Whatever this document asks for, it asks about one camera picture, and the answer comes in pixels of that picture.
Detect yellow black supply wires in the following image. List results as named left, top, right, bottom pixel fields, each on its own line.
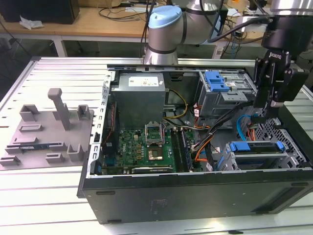
left=162, top=88, right=189, bottom=121

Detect RAM stick with blue label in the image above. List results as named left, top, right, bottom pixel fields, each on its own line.
left=6, top=143, right=62, bottom=151

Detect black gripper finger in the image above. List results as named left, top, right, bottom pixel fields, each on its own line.
left=253, top=57, right=272, bottom=122
left=271, top=69, right=310, bottom=122

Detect black open PC case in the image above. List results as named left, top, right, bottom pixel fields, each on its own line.
left=77, top=60, right=313, bottom=225

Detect CPU socket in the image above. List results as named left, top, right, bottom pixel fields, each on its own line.
left=146, top=146, right=167, bottom=164

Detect blue data wire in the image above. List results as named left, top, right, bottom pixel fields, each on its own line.
left=235, top=113, right=258, bottom=142

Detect white crumpled paper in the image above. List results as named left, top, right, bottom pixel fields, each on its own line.
left=19, top=15, right=45, bottom=30

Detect metal disk bay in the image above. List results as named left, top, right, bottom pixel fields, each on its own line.
left=216, top=140, right=308, bottom=172

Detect metal socket cover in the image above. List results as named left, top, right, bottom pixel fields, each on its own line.
left=144, top=121, right=165, bottom=146

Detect blue empty disk carrier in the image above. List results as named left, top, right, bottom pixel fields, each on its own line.
left=204, top=70, right=231, bottom=93

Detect black graphics card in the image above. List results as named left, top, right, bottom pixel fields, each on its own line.
left=124, top=166, right=173, bottom=175

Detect metal drive cage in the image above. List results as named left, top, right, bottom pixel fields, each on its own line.
left=197, top=70, right=260, bottom=118

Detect grey power supply unit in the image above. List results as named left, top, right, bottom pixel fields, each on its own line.
left=111, top=72, right=167, bottom=129

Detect black camera cable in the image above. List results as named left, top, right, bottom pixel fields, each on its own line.
left=199, top=0, right=273, bottom=44

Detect dark RAM stick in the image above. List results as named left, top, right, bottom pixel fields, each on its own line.
left=180, top=129, right=192, bottom=172

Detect black cable bundle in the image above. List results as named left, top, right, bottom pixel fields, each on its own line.
left=205, top=99, right=257, bottom=170

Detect grey parts rack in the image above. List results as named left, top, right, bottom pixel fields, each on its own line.
left=0, top=87, right=95, bottom=172

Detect green motherboard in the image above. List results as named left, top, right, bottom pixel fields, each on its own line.
left=102, top=127, right=203, bottom=176

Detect black RAM slot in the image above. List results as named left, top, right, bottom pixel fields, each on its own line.
left=170, top=127, right=183, bottom=172

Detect wooden desk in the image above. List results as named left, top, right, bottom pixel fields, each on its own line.
left=0, top=0, right=272, bottom=49

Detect orange red power wire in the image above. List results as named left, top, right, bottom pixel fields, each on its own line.
left=246, top=116, right=269, bottom=142

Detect orange yellow wire bundle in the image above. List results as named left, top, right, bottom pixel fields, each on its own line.
left=192, top=125, right=221, bottom=164

